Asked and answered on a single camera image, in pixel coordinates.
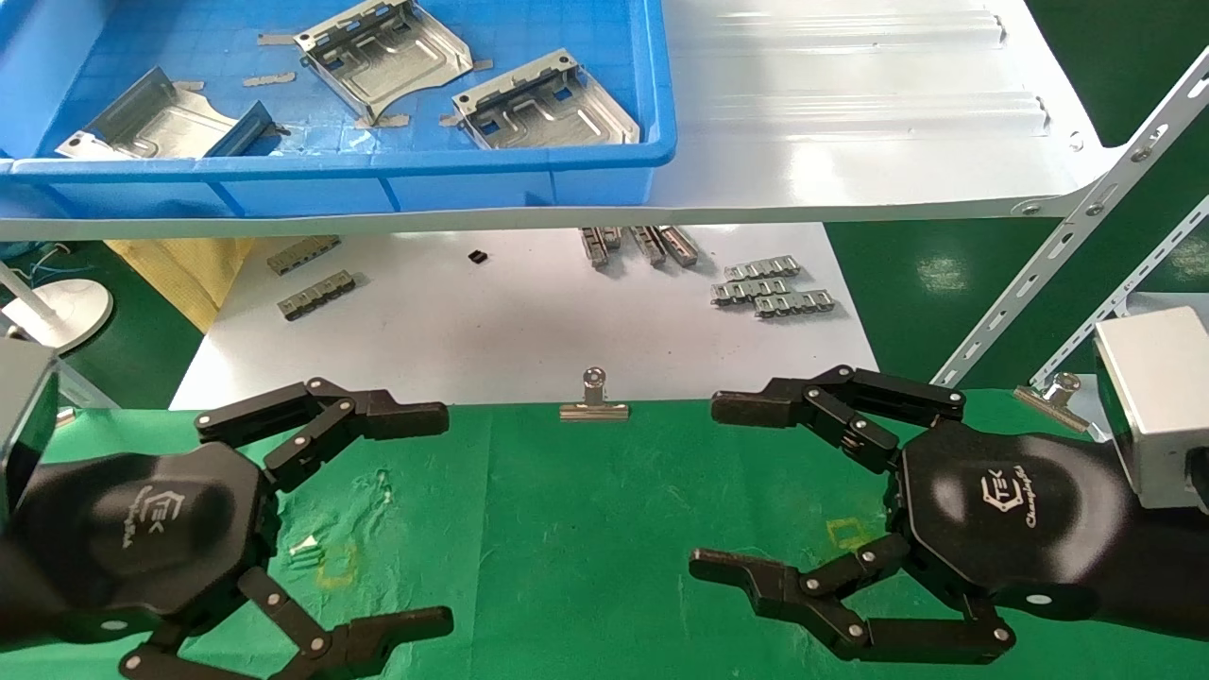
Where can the round white stand base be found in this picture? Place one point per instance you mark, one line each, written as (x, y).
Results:
(66, 312)

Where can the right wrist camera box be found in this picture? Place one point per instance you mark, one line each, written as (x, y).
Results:
(1157, 397)

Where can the yellow plastic bag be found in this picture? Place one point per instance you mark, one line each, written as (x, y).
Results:
(189, 274)

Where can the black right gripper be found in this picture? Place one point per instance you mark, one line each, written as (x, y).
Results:
(1011, 519)

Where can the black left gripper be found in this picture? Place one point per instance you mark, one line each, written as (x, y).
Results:
(142, 529)

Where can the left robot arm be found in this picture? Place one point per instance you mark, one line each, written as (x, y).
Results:
(14, 595)

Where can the small grey metal strip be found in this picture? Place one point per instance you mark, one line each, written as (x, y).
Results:
(795, 303)
(761, 268)
(613, 236)
(748, 291)
(302, 255)
(594, 247)
(649, 246)
(316, 295)
(680, 246)

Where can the grey sheet metal bracket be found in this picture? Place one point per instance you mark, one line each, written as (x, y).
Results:
(557, 113)
(161, 123)
(383, 57)

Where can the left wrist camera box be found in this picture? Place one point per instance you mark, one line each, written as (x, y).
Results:
(24, 425)

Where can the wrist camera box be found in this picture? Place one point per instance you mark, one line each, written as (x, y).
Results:
(1157, 397)
(24, 425)

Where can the blue plastic tray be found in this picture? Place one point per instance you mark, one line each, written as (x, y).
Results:
(529, 179)

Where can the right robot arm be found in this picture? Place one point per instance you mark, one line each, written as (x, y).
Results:
(1171, 567)

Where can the white metal shelf board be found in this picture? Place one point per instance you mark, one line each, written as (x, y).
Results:
(831, 142)

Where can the green table cloth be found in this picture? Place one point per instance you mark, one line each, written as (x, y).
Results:
(586, 529)

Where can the white perforated shelf brace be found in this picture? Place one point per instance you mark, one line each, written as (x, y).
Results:
(1058, 246)
(1115, 312)

